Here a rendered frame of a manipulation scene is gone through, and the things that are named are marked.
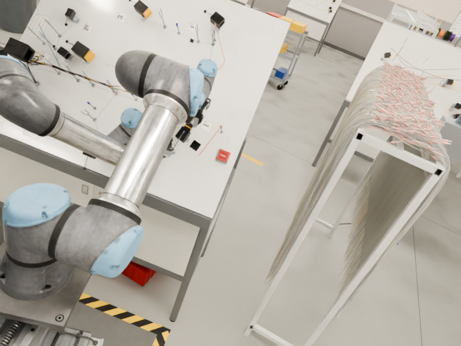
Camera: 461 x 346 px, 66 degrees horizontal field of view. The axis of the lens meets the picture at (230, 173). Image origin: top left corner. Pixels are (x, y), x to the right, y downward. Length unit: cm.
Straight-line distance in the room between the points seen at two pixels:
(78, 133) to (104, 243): 44
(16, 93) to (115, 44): 94
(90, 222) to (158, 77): 37
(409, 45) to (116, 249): 414
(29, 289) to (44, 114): 43
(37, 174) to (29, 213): 125
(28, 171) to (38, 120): 102
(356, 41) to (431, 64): 796
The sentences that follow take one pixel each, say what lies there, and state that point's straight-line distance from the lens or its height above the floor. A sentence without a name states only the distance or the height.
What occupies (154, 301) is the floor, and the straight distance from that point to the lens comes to 234.
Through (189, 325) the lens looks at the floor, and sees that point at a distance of 230.
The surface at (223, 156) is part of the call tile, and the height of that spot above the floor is 110.
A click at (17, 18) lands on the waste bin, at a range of 587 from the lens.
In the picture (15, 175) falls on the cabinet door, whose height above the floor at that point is 63.
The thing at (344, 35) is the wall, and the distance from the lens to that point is 1236.
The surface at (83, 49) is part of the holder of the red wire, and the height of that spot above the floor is 131.
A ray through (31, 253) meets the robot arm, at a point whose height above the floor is 129.
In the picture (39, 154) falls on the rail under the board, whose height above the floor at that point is 85.
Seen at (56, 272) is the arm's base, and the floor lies 122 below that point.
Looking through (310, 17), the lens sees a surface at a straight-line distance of 1010.
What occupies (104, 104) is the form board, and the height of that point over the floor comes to 110.
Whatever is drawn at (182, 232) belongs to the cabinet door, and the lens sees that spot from 176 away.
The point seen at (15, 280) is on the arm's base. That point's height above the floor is 121.
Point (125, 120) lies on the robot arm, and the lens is 130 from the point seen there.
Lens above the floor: 191
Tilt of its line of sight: 32 degrees down
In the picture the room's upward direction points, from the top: 20 degrees clockwise
